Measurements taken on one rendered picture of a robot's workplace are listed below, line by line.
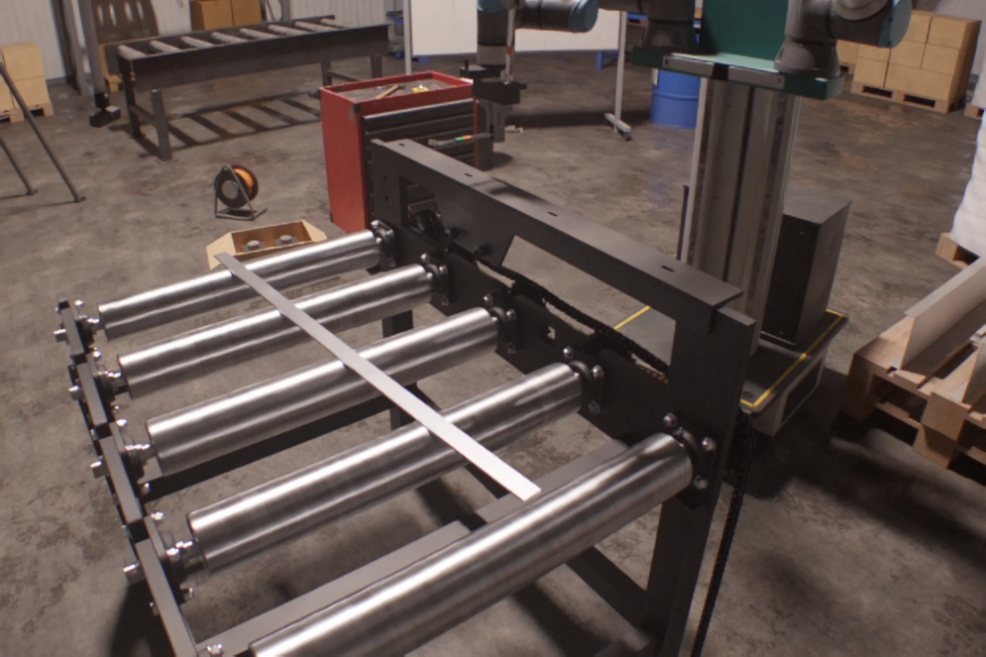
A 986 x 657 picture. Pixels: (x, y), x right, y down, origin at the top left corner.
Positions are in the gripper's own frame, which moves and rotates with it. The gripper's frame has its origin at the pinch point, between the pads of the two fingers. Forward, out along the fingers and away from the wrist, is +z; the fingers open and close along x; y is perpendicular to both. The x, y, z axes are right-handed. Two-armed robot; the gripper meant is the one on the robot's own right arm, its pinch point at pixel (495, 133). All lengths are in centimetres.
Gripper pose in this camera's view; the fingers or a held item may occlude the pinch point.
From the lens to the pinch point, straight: 180.0
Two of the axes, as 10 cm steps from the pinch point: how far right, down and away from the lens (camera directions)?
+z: 0.0, 8.9, 4.6
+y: 8.1, -2.7, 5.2
